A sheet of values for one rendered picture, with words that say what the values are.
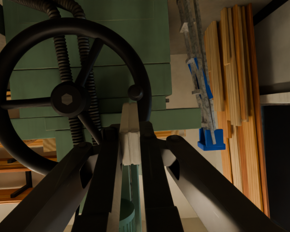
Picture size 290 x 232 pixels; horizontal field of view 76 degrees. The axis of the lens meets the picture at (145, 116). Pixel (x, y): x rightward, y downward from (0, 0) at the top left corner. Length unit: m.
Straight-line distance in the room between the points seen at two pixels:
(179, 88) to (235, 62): 1.39
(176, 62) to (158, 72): 2.63
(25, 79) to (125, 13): 0.32
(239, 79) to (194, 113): 1.34
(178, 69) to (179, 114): 2.62
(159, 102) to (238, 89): 1.40
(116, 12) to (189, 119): 0.35
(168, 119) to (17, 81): 0.42
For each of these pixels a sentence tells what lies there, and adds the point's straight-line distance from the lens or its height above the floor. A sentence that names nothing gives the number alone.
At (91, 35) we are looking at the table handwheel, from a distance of 0.37.
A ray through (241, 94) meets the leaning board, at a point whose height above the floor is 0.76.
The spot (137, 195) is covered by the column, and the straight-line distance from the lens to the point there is 0.96.
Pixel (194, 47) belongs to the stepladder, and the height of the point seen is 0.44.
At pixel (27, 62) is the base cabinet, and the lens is 0.61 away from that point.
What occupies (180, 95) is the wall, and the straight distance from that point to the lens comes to 3.09.
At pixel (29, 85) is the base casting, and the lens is 0.59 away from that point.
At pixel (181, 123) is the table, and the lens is 0.54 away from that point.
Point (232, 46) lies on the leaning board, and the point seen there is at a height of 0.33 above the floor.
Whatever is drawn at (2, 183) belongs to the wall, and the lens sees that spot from 4.03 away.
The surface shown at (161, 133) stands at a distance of 0.69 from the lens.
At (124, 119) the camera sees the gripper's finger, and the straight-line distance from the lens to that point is 0.16.
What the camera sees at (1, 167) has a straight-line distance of 3.34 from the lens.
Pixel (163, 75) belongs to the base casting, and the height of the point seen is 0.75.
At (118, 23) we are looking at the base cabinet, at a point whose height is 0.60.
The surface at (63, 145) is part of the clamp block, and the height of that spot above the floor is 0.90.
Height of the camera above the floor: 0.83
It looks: 2 degrees up
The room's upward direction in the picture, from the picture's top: 177 degrees clockwise
